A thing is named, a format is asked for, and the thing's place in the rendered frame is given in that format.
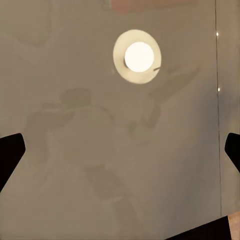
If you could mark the coffee table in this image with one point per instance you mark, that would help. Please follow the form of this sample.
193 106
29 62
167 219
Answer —
124 107

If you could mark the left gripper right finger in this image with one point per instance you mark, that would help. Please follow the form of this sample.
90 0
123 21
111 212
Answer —
232 148

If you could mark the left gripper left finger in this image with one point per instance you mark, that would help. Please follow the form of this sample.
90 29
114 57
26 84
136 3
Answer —
12 148

